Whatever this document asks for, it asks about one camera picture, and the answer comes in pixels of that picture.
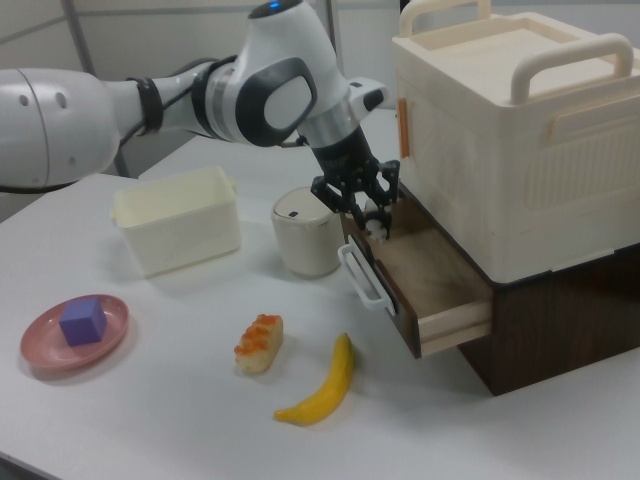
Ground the cream plastic box with handles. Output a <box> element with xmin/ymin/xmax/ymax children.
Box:
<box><xmin>391</xmin><ymin>0</ymin><xmax>640</xmax><ymax>286</ymax></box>

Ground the small panda toy figure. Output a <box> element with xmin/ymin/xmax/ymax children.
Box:
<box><xmin>363</xmin><ymin>198</ymin><xmax>390</xmax><ymax>245</ymax></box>

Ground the pink plate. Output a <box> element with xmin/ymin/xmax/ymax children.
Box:
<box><xmin>19</xmin><ymin>293</ymin><xmax>131</xmax><ymax>372</ymax></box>

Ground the wooden drawer with white handle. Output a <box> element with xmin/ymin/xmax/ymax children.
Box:
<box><xmin>337</xmin><ymin>197</ymin><xmax>494</xmax><ymax>359</ymax></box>

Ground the yellow toy banana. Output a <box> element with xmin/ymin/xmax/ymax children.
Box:
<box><xmin>273</xmin><ymin>332</ymin><xmax>355</xmax><ymax>427</ymax></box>

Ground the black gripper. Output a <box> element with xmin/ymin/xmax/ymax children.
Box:
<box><xmin>307</xmin><ymin>123</ymin><xmax>402</xmax><ymax>242</ymax></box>

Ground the white plastic storage bin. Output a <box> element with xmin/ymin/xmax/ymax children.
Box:
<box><xmin>108</xmin><ymin>166</ymin><xmax>243</xmax><ymax>279</ymax></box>

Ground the cream mini trash can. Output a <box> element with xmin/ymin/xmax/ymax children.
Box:
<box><xmin>271</xmin><ymin>186</ymin><xmax>343</xmax><ymax>279</ymax></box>

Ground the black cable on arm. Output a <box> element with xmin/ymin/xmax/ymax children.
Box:
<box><xmin>117</xmin><ymin>57</ymin><xmax>241</xmax><ymax>139</ymax></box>

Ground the dark brown drawer cabinet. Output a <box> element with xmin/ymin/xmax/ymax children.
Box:
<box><xmin>339</xmin><ymin>184</ymin><xmax>640</xmax><ymax>397</ymax></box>

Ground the salmon sushi toy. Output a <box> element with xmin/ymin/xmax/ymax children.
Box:
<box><xmin>234</xmin><ymin>313</ymin><xmax>285</xmax><ymax>374</ymax></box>

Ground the purple cube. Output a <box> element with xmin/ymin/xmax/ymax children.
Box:
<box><xmin>58</xmin><ymin>296</ymin><xmax>108</xmax><ymax>348</ymax></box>

